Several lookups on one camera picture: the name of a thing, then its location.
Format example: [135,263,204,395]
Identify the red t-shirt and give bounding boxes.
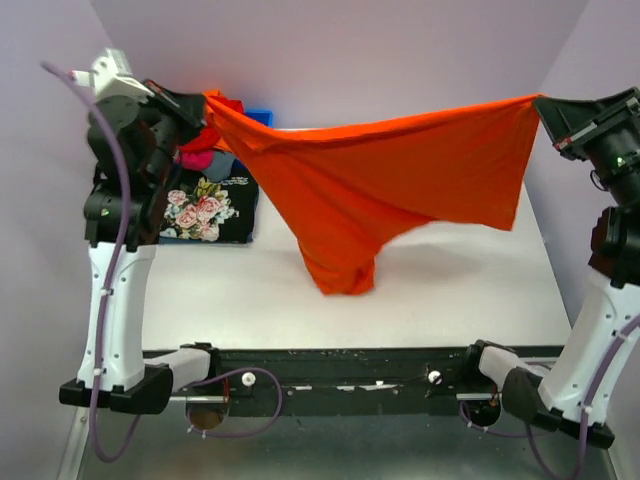
[182,91,244,153]

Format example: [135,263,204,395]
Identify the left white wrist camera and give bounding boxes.
[70,48,154,103]

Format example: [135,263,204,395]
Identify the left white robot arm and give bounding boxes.
[59,80,222,415]

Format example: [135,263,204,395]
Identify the orange t-shirt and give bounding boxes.
[208,96,539,295]

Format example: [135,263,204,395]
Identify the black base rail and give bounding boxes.
[139,339,531,419]

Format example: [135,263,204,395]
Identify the pink t-shirt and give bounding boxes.
[179,150,214,172]

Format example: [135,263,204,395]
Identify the black floral folded t-shirt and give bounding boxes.
[160,164,259,244]

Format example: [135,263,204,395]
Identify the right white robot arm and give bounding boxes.
[459,87,639,449]

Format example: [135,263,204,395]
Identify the aluminium extrusion frame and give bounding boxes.
[56,407,89,480]

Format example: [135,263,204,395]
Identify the grey-teal t-shirt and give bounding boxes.
[201,151,236,183]

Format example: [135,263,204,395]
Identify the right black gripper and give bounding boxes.
[535,83,640,202]

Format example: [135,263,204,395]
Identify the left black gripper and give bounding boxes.
[125,78,204,187]

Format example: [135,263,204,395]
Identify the blue plastic bin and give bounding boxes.
[245,108,274,127]

